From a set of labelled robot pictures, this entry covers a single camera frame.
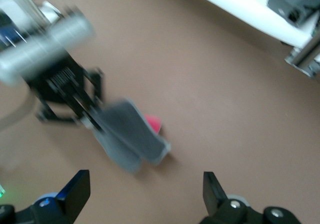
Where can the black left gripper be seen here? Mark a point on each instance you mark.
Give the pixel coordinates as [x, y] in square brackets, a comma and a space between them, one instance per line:
[55, 83]

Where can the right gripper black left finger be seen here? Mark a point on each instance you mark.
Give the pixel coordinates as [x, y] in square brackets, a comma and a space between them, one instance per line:
[75, 191]

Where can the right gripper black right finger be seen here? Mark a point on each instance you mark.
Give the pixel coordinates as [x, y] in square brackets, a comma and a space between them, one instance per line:
[212, 196]

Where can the grey towel with red underside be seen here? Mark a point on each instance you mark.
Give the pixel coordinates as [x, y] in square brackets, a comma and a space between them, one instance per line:
[130, 133]

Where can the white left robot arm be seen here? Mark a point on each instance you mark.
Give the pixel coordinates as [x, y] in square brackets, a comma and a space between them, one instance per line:
[10, 1]

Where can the grey ribbed metal device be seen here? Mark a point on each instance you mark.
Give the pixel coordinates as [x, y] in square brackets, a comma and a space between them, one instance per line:
[292, 1]

